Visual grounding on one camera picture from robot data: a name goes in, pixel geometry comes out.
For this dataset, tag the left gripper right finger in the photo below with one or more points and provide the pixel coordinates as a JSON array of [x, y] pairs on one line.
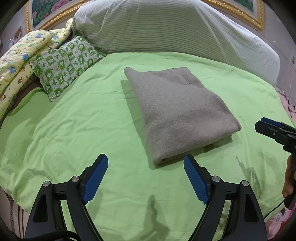
[[199, 178]]

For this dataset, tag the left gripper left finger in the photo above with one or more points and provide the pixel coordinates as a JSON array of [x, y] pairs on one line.
[[92, 177]]

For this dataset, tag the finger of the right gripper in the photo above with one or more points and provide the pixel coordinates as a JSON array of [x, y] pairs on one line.
[[271, 123], [270, 131]]

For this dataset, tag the beige knit sweater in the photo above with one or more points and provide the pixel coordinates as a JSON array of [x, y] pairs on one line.
[[178, 112]]

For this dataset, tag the person's right hand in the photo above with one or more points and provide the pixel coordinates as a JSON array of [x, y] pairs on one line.
[[287, 187]]

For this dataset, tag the green bed sheet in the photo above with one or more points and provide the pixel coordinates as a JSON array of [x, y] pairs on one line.
[[55, 140]]

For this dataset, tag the green patterned small pillow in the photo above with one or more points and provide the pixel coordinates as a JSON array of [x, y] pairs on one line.
[[58, 68]]

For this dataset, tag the white striped bolster pillow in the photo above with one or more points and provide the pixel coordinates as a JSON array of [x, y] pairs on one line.
[[199, 30]]

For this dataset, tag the yellow cartoon print quilt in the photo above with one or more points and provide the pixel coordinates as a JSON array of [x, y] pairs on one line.
[[15, 65]]

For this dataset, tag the gold framed landscape painting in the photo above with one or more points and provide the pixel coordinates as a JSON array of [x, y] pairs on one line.
[[42, 14]]

